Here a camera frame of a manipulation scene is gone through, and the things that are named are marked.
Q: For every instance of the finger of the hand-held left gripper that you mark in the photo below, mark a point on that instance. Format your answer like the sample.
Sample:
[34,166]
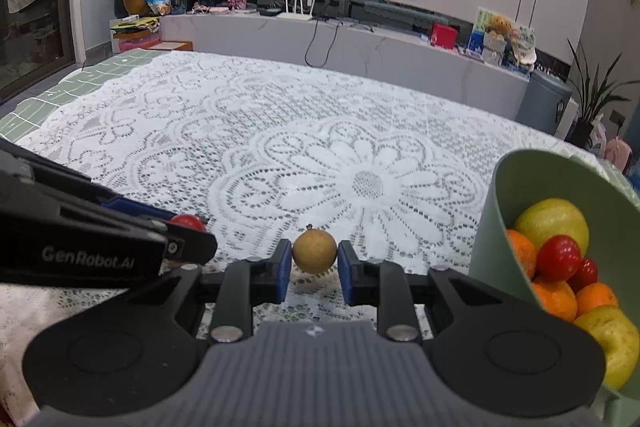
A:
[192,248]
[60,174]

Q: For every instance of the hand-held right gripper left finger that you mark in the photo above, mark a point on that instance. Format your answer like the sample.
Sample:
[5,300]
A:
[282,269]

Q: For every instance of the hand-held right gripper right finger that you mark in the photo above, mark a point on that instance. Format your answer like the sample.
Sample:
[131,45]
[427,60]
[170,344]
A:
[347,272]

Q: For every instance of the red cherry tomato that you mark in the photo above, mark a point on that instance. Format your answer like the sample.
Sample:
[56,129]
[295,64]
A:
[586,275]
[189,222]
[559,258]

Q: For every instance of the brown longan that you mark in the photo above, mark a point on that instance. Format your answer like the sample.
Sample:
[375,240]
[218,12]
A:
[314,251]

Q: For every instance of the green colander bowl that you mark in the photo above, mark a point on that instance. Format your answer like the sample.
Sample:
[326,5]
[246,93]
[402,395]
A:
[495,207]

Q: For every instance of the orange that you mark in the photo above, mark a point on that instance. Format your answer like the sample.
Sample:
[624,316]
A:
[521,253]
[597,297]
[556,300]

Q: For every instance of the green apple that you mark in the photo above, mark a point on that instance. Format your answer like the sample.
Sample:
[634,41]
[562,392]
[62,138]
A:
[552,218]

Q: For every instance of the red yellow mango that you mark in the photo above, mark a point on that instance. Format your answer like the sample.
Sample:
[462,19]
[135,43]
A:
[612,344]

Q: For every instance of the green checked tablecloth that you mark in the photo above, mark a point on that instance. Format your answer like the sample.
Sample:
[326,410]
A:
[55,92]

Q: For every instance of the white lace tablecloth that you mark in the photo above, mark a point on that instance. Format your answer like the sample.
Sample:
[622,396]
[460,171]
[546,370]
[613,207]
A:
[300,132]

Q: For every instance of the pink box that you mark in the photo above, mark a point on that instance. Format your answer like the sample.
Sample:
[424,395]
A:
[135,41]

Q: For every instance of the orange cardboard box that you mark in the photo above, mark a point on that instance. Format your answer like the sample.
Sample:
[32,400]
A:
[175,46]

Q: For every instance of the blue snack bag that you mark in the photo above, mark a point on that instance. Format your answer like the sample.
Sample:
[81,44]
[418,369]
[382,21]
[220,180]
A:
[157,2]

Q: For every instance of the white marble television console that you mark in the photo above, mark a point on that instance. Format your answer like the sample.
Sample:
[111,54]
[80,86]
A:
[390,57]

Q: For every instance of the white router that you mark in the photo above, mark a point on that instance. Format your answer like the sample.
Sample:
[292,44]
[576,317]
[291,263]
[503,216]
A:
[295,14]

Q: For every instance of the red box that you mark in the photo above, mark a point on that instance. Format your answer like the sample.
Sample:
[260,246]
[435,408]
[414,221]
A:
[445,36]

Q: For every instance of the grey trash bin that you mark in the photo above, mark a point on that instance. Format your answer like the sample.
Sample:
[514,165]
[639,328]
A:
[545,102]

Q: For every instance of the teddy bear in basket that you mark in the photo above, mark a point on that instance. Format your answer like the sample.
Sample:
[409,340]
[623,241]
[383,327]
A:
[499,34]

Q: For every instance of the white plastic bag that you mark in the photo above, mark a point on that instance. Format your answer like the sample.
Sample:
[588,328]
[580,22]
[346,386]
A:
[599,136]

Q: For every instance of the colourful picture board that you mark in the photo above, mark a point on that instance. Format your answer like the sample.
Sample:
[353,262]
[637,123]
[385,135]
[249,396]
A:
[522,39]

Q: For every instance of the blue water jug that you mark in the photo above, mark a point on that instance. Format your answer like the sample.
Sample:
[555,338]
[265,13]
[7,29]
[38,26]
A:
[634,179]

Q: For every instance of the long-leaf potted plant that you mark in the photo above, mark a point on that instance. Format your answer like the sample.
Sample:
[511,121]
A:
[592,97]

